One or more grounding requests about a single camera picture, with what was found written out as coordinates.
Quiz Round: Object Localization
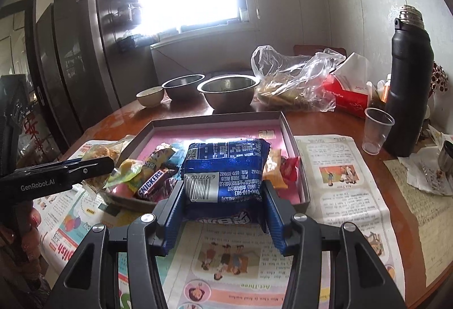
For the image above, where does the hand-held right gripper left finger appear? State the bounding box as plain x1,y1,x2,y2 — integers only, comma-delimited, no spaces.
60,183,185,309

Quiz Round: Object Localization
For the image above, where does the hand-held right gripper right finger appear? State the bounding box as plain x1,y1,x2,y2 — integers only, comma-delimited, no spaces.
261,180,407,309

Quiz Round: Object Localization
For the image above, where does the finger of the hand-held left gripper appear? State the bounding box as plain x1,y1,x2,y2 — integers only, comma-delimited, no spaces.
50,159,86,170
33,157,116,186

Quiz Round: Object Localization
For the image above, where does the crispy rice cake clear packet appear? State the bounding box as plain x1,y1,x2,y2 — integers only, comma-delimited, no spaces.
81,142,123,191

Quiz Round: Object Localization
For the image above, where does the green yellow snack packet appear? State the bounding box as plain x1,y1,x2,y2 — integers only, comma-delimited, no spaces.
105,158,146,191

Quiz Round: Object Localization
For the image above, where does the brown chocolate bar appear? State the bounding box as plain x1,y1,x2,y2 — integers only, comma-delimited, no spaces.
136,168,178,202

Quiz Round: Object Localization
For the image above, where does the orange snack packet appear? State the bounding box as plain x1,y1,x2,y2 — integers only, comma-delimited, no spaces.
262,149,288,189

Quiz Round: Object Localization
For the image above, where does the red snack packet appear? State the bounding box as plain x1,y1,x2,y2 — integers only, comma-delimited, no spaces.
281,156,301,183

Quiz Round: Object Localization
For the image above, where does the grey cardboard box tray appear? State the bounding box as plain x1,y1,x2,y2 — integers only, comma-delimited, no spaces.
104,111,311,214

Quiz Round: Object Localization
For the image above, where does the golden yellow snack bar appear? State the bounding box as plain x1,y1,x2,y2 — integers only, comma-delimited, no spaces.
143,143,178,171

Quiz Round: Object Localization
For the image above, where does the blue biscuit packet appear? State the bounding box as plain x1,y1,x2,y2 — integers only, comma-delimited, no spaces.
181,139,271,225

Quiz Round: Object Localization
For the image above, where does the person's left forearm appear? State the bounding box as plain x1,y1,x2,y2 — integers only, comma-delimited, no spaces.
0,254,50,309

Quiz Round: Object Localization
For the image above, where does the person's left hand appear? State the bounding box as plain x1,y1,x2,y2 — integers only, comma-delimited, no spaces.
19,208,44,260

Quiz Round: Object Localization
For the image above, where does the red paper window decoration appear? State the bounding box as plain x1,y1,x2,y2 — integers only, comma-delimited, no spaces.
22,114,46,151

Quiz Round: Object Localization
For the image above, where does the colourful printed newspaper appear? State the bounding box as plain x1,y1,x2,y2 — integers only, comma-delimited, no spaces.
33,134,406,309

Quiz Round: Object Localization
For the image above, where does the small ceramic bowl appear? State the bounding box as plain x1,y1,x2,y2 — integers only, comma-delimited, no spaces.
136,86,165,108

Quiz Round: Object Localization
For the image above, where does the dark refrigerator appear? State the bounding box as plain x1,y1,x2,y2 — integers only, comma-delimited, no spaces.
33,0,158,150

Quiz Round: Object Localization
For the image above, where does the small steel bowl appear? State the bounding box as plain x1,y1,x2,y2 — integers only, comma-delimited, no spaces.
162,74,206,101

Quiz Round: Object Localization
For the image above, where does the clear plastic cup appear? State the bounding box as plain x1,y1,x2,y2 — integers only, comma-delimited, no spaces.
362,107,395,156

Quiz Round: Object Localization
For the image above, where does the clear plastic food bag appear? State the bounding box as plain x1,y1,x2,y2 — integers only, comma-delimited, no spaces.
251,45,345,113

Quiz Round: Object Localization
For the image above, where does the large steel bowl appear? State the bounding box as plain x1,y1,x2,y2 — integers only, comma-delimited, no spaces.
197,75,260,111

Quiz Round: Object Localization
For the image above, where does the red tissue pack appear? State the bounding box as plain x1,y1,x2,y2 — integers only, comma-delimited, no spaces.
321,52,372,119

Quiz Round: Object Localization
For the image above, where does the crumpled white paper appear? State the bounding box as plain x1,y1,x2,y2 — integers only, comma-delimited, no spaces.
398,144,453,196

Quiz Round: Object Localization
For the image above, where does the handwritten paper sheet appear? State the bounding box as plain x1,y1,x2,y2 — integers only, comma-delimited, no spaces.
384,158,453,290

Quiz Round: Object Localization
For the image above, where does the white window ledge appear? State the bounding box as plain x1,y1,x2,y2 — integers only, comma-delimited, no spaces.
150,31,260,71

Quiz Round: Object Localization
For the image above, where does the silver pill blister pack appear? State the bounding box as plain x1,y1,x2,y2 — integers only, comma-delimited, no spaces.
419,160,447,186

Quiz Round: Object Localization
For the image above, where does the small orange medicine bottle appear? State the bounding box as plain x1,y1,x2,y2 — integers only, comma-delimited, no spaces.
379,74,392,104

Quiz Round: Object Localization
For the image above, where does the wooden chair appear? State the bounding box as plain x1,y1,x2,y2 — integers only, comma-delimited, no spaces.
293,44,347,58

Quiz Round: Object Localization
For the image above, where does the small steel cup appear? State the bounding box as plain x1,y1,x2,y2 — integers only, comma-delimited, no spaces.
438,140,453,171

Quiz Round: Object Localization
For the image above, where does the black thermos flask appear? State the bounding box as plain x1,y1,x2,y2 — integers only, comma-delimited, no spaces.
382,5,435,158

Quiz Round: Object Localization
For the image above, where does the brown white flower decoration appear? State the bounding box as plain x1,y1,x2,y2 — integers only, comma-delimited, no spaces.
432,62,448,99

